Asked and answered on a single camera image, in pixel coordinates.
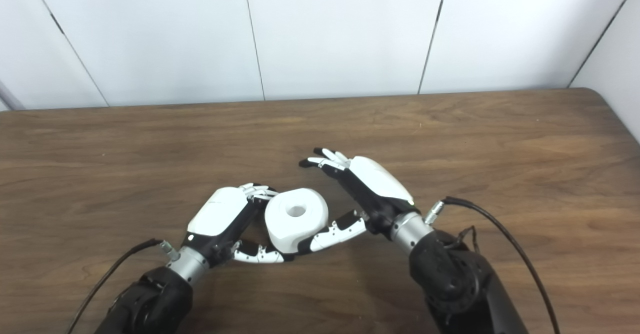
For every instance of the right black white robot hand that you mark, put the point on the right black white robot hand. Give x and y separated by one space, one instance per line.
380 181

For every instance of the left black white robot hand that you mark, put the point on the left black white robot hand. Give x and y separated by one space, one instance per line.
220 214

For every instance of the round white piece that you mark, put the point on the round white piece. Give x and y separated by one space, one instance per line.
295 219

